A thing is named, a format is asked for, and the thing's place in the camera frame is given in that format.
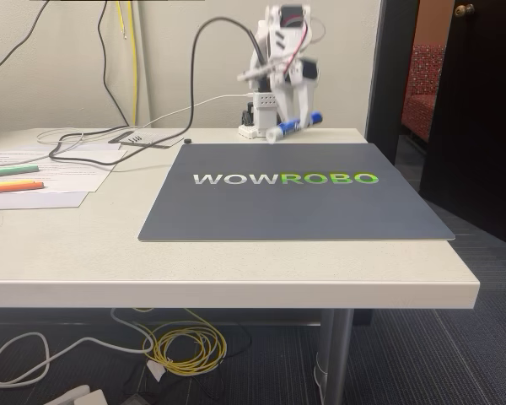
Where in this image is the dark door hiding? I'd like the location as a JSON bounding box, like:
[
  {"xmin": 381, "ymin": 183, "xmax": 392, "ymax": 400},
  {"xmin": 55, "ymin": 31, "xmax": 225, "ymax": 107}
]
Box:
[{"xmin": 418, "ymin": 0, "xmax": 506, "ymax": 251}]

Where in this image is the red patterned chair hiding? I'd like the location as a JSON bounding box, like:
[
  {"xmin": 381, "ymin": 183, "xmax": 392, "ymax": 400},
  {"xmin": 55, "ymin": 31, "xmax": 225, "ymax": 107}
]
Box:
[{"xmin": 401, "ymin": 43, "xmax": 447, "ymax": 143}]

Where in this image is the white gripper camera stick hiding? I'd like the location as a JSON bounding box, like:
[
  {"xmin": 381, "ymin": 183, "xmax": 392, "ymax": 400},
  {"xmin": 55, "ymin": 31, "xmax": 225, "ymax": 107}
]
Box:
[{"xmin": 235, "ymin": 62, "xmax": 280, "ymax": 84}]

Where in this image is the black camera cable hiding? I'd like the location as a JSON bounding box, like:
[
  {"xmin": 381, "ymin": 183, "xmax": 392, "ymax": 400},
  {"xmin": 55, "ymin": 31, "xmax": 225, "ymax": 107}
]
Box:
[{"xmin": 49, "ymin": 16, "xmax": 272, "ymax": 173}]

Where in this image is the green highlighter pen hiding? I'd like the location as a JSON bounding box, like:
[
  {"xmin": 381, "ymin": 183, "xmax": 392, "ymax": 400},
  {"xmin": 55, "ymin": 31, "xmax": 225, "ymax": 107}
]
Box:
[{"xmin": 0, "ymin": 164, "xmax": 40, "ymax": 179}]

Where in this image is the thin black hanging cable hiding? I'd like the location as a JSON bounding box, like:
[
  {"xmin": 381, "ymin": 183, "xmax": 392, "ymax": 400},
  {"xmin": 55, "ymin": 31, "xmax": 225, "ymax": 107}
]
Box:
[{"xmin": 98, "ymin": 0, "xmax": 131, "ymax": 127}]

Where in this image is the yellow coiled cable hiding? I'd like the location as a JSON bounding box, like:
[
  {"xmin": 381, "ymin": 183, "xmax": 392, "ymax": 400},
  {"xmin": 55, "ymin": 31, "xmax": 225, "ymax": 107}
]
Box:
[{"xmin": 132, "ymin": 306, "xmax": 229, "ymax": 377}]

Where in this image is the orange highlighter pen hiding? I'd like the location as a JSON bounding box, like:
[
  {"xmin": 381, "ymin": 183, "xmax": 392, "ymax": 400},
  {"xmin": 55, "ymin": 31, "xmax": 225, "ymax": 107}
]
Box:
[{"xmin": 0, "ymin": 181, "xmax": 45, "ymax": 195}]

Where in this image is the grey metal table leg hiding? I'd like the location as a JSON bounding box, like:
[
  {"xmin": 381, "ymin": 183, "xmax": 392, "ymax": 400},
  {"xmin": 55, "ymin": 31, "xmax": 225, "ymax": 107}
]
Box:
[{"xmin": 313, "ymin": 308, "xmax": 356, "ymax": 405}]

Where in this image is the black cable on wall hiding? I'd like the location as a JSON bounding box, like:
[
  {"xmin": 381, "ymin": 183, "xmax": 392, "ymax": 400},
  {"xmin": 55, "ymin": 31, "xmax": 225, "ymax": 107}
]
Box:
[{"xmin": 0, "ymin": 0, "xmax": 51, "ymax": 78}]

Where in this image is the blue whiteboard marker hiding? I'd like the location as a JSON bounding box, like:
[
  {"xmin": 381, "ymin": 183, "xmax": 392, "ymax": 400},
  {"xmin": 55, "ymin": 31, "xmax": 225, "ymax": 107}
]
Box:
[{"xmin": 265, "ymin": 111, "xmax": 325, "ymax": 144}]

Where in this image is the yellow cable on wall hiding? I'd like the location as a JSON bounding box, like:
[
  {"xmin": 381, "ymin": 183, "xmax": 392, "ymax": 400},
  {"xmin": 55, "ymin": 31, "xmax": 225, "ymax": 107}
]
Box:
[{"xmin": 116, "ymin": 0, "xmax": 139, "ymax": 127}]

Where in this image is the white card with black print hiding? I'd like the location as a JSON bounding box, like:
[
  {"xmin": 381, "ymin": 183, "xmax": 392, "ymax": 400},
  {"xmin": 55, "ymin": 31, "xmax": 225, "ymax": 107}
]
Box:
[{"xmin": 108, "ymin": 130, "xmax": 185, "ymax": 150}]

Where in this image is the dark grey WOWROBO mat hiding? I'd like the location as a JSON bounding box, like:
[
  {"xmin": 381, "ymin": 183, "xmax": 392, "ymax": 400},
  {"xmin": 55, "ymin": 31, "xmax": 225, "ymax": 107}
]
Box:
[{"xmin": 137, "ymin": 143, "xmax": 457, "ymax": 243}]

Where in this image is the printed white paper sheet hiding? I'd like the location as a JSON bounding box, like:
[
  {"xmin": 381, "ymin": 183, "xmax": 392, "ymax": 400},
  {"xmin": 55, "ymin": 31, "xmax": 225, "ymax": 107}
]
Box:
[{"xmin": 0, "ymin": 144, "xmax": 123, "ymax": 194}]

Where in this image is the white cable on table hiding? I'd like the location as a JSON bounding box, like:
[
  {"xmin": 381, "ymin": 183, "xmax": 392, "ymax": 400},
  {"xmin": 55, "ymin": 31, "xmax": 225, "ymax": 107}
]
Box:
[{"xmin": 36, "ymin": 92, "xmax": 254, "ymax": 147}]

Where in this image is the white power adapter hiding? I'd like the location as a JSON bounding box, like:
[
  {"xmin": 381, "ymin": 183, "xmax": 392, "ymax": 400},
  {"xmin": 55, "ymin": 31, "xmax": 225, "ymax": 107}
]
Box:
[{"xmin": 46, "ymin": 383, "xmax": 107, "ymax": 405}]

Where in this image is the black door frame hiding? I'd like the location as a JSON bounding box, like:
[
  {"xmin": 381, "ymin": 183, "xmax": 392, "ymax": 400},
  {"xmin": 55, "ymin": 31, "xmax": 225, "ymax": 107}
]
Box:
[{"xmin": 364, "ymin": 0, "xmax": 421, "ymax": 164}]

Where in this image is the white floor cable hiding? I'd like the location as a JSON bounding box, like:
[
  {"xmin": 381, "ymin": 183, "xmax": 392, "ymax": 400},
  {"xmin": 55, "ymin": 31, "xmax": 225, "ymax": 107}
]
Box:
[{"xmin": 0, "ymin": 307, "xmax": 155, "ymax": 387}]

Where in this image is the plain white paper sheet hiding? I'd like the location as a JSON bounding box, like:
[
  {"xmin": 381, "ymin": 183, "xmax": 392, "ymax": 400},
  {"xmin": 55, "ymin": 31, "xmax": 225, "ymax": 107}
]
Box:
[
  {"xmin": 0, "ymin": 191, "xmax": 90, "ymax": 211},
  {"xmin": 50, "ymin": 148, "xmax": 129, "ymax": 173}
]

